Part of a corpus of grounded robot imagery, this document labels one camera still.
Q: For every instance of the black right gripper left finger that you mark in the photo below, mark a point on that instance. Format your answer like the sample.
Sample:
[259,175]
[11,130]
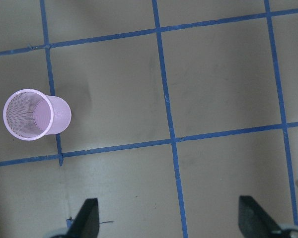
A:
[86,224]

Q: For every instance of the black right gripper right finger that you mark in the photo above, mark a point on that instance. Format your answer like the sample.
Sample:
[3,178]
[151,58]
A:
[254,221]

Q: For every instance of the pink mesh cup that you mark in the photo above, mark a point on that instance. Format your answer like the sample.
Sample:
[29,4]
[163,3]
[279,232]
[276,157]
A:
[29,114]

